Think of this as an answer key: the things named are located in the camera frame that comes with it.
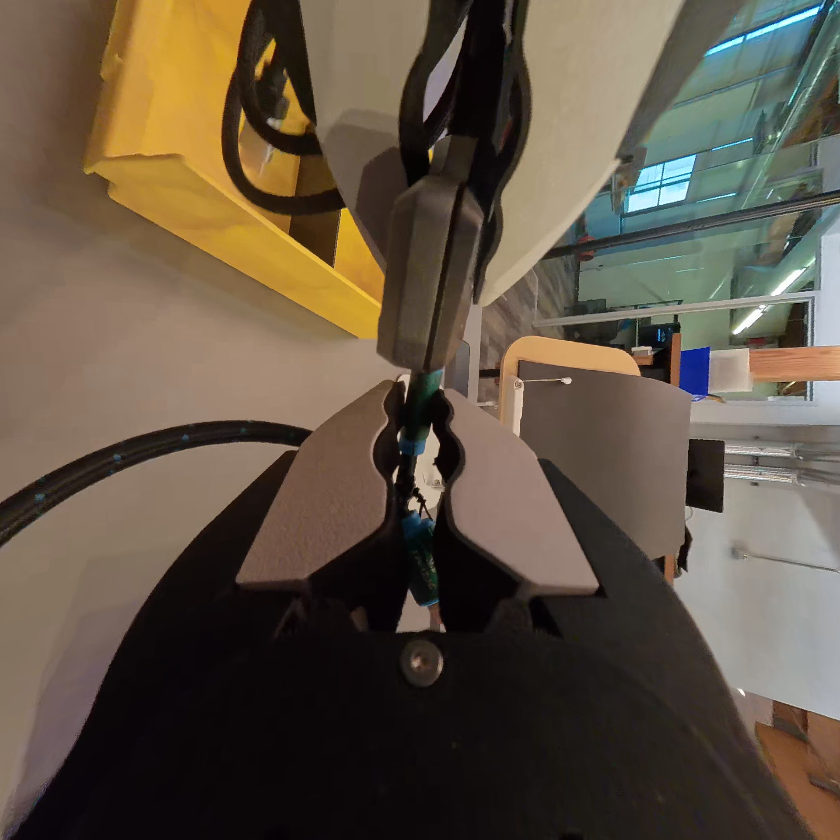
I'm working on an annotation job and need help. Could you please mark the white foam block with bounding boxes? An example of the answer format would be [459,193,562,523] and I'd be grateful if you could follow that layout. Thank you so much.
[709,349,753,395]

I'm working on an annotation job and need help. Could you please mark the black braided switch cable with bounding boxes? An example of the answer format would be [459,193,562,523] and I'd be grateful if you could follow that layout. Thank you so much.
[222,0,513,216]

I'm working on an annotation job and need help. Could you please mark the grey desk divider panel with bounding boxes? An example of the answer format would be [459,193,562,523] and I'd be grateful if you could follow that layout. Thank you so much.
[517,357,694,560]

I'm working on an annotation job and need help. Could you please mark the small blue box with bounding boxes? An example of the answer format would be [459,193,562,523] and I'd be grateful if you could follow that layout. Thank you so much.
[679,346,713,396]

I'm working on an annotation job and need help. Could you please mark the metal conduit with box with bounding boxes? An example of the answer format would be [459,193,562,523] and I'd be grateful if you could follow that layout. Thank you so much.
[731,545,840,577]

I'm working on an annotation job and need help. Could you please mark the light wood board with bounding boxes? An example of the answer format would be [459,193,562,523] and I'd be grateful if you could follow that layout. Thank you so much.
[500,336,643,434]

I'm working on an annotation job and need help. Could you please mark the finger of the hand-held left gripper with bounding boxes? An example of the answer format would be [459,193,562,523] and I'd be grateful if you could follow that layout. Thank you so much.
[298,0,454,270]
[472,0,689,309]

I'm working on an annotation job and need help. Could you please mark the yellow plastic bin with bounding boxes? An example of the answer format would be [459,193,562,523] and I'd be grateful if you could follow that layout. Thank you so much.
[84,0,389,340]

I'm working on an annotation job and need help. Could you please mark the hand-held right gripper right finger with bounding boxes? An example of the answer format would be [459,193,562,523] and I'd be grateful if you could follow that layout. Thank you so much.
[432,388,601,598]

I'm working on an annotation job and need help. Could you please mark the black railing bar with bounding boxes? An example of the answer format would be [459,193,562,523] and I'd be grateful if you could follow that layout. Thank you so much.
[543,189,840,261]

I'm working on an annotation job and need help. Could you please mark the black monitor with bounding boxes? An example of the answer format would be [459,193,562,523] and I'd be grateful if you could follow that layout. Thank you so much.
[686,438,727,514]

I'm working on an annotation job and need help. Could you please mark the wooden beam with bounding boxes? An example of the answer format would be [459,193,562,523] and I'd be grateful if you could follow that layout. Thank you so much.
[748,346,840,383]

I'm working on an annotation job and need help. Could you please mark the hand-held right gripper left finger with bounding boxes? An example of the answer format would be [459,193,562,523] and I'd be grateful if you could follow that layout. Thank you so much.
[235,379,404,588]

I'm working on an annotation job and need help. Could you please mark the braided cable with green plugs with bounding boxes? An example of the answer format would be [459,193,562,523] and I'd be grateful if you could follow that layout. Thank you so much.
[0,369,454,614]

